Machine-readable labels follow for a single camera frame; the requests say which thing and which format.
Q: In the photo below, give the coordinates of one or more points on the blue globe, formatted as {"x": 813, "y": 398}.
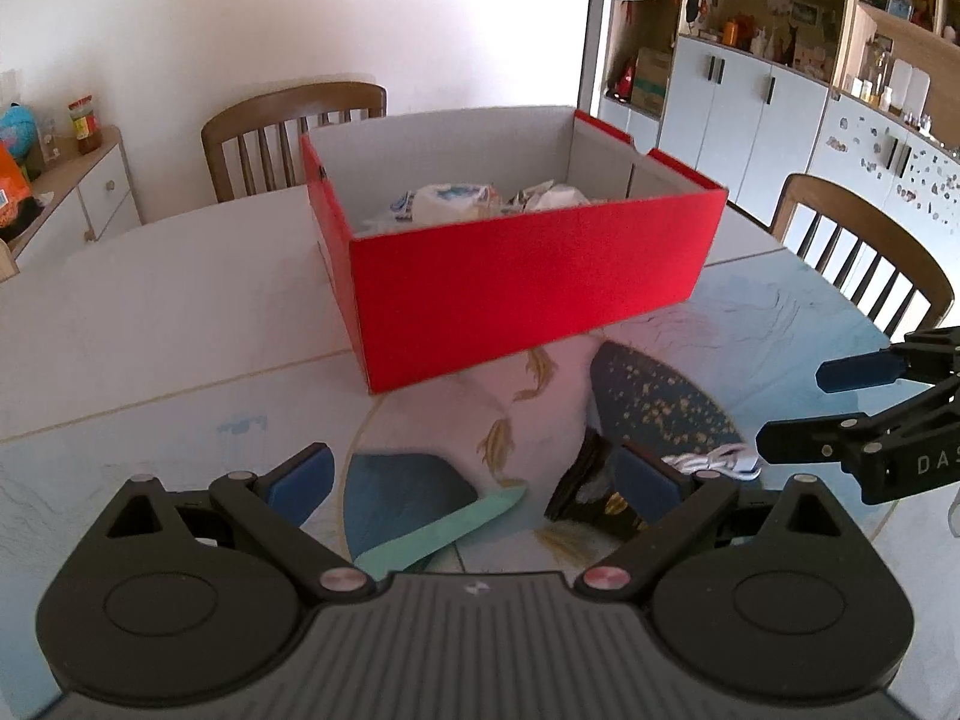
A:
{"x": 19, "y": 131}

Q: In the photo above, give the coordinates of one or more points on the orange snack bag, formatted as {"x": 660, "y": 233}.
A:
{"x": 9, "y": 187}

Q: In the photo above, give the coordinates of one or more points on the red cardboard box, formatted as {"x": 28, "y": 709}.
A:
{"x": 525, "y": 292}

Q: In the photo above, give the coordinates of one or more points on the small glass jar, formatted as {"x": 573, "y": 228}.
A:
{"x": 49, "y": 139}

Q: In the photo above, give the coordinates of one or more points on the teal plastic knife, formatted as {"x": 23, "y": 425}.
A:
{"x": 435, "y": 536}

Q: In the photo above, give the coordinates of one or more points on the silver foil snack bag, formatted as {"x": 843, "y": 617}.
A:
{"x": 551, "y": 196}

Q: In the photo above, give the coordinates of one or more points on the light wooden rack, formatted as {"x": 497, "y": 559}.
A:
{"x": 6, "y": 262}

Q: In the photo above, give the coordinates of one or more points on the black snack packet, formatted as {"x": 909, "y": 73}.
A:
{"x": 589, "y": 495}

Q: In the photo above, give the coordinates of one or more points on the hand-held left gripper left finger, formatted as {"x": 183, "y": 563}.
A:
{"x": 300, "y": 476}

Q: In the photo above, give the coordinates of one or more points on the wooden chair with curved back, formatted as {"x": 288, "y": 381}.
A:
{"x": 292, "y": 101}

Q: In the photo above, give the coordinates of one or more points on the white sideboard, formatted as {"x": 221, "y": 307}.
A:
{"x": 112, "y": 187}

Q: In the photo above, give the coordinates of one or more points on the jar with red lid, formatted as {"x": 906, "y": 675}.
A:
{"x": 86, "y": 127}

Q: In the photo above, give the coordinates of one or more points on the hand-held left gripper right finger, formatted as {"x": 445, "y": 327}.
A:
{"x": 649, "y": 480}

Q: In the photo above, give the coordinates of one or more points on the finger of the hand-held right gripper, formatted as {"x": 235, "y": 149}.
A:
{"x": 855, "y": 373}
{"x": 802, "y": 439}

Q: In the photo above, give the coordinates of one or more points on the red toy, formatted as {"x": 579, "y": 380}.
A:
{"x": 621, "y": 82}

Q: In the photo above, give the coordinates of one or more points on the wooden chair with slatted back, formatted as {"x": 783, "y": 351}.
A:
{"x": 847, "y": 201}

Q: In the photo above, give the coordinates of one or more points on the white wall cabinet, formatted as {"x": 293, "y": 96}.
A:
{"x": 742, "y": 112}

